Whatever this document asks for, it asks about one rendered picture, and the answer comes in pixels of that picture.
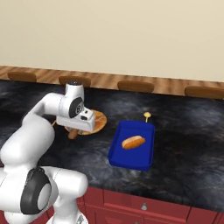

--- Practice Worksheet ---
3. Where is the round wooden pizza board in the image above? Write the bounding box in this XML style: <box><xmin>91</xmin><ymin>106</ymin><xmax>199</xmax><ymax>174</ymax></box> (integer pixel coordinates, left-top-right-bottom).
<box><xmin>51</xmin><ymin>109</ymin><xmax>108</xmax><ymax>140</ymax></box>

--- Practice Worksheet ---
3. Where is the red drawer front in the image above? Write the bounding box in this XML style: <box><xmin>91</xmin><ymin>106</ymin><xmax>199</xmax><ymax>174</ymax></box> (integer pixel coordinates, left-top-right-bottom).
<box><xmin>102</xmin><ymin>189</ymin><xmax>192</xmax><ymax>224</ymax></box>

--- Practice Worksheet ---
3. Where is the brown wooden stool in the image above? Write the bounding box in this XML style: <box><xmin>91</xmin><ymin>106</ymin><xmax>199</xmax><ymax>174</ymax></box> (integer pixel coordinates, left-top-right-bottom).
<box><xmin>58</xmin><ymin>75</ymin><xmax>92</xmax><ymax>88</ymax></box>
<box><xmin>116</xmin><ymin>80</ymin><xmax>155</xmax><ymax>94</ymax></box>
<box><xmin>184</xmin><ymin>86</ymin><xmax>224</xmax><ymax>100</ymax></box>
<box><xmin>7</xmin><ymin>71</ymin><xmax>38</xmax><ymax>83</ymax></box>

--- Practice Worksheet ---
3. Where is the red cabinet panel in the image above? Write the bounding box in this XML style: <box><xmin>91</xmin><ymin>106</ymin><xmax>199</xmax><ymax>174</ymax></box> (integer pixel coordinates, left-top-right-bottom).
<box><xmin>186</xmin><ymin>206</ymin><xmax>224</xmax><ymax>224</ymax></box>

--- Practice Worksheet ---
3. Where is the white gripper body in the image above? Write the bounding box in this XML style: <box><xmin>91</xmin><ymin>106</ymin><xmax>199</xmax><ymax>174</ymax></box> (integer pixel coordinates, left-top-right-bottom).
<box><xmin>55</xmin><ymin>113</ymin><xmax>96</xmax><ymax>133</ymax></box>

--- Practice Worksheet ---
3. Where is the red cabinet door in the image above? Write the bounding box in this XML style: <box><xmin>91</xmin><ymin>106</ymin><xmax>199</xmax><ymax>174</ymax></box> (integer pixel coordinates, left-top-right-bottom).
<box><xmin>83</xmin><ymin>204</ymin><xmax>187</xmax><ymax>224</ymax></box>

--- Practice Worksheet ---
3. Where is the blue rectangular tray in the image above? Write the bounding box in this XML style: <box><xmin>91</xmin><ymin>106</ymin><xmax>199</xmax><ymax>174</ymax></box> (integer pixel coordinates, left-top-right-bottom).
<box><xmin>107</xmin><ymin>120</ymin><xmax>156</xmax><ymax>172</ymax></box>

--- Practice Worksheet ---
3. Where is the hot dog in bun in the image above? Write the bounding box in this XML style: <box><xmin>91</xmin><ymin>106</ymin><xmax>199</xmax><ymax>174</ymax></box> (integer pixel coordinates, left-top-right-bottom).
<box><xmin>121</xmin><ymin>135</ymin><xmax>146</xmax><ymax>151</ymax></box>

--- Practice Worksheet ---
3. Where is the small yellow spoon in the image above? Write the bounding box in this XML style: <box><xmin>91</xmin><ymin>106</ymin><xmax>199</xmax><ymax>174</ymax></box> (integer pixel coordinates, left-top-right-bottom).
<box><xmin>143</xmin><ymin>111</ymin><xmax>152</xmax><ymax>123</ymax></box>

